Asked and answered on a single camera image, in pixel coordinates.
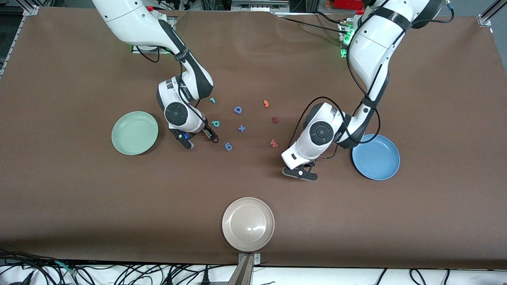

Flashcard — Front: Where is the beige plate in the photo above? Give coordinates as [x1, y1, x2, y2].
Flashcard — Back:
[222, 197, 275, 252]

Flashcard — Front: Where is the aluminium camera post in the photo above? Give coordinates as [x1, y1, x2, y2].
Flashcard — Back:
[227, 253, 262, 285]

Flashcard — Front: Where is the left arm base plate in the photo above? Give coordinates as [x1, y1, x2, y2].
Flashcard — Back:
[339, 22, 351, 58]

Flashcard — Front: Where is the grey power strip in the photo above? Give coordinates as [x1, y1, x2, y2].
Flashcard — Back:
[231, 0, 290, 13]

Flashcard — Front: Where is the pale green plate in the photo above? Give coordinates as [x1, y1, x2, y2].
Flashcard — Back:
[111, 111, 159, 156]

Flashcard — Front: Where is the teal floor cable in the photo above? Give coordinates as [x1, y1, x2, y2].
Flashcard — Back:
[55, 260, 78, 276]

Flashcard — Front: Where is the black table cable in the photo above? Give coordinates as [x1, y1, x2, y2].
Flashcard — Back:
[275, 16, 346, 34]
[313, 11, 346, 24]

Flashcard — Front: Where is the red box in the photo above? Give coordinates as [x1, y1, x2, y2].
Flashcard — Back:
[334, 0, 366, 11]

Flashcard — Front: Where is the blue plate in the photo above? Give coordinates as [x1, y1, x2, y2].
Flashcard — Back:
[352, 134, 401, 181]

